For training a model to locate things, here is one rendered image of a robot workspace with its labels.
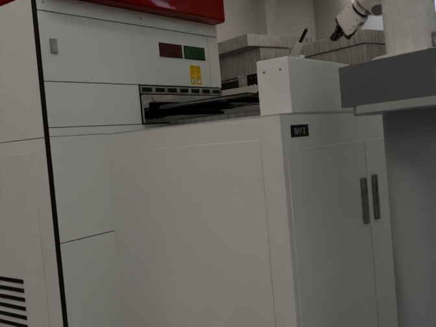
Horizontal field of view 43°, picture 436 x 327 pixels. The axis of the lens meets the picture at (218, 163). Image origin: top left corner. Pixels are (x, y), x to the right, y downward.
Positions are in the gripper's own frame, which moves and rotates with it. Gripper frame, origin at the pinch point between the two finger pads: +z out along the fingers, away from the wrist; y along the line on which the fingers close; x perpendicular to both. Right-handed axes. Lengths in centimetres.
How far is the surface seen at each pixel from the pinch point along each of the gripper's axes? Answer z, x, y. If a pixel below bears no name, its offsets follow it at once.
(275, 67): -32, 80, -41
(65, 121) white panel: 16, 116, -21
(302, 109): -28, 74, -51
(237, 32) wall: 504, -508, 469
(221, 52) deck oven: 397, -337, 327
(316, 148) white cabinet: -22, 69, -60
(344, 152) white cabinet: -17, 53, -60
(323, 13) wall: 462, -728, 492
